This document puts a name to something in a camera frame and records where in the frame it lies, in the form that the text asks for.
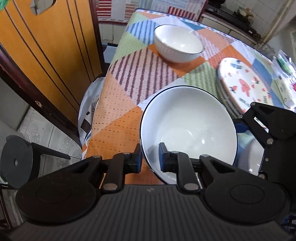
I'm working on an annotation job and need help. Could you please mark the white morning honey plate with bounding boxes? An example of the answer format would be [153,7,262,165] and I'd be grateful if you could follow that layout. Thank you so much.
[237,138,264,176]

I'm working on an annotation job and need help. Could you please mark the white ribbed bowl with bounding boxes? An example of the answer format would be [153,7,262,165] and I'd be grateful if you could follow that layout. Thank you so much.
[154,25,204,63]
[139,85,238,184]

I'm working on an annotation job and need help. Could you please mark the white lovely bear plate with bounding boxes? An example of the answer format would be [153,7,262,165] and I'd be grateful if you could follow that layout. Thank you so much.
[217,57,273,113]

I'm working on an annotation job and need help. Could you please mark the white tissue pack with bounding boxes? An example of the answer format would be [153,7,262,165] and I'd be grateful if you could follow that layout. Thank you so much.
[271,78,295,112]

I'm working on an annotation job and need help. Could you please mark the clear plastic basket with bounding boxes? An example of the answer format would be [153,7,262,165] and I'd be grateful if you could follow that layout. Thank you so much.
[272,50,295,77]

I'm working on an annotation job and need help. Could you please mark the patchwork tablecloth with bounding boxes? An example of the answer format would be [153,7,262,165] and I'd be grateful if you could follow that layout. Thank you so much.
[83,10,281,185]

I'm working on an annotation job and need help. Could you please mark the black round stool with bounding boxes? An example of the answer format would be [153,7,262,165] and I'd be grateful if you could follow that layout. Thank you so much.
[1,135,71,190]

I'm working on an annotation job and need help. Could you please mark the patchwork counter cloth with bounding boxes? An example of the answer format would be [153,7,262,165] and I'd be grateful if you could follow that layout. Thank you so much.
[95,0,208,24]

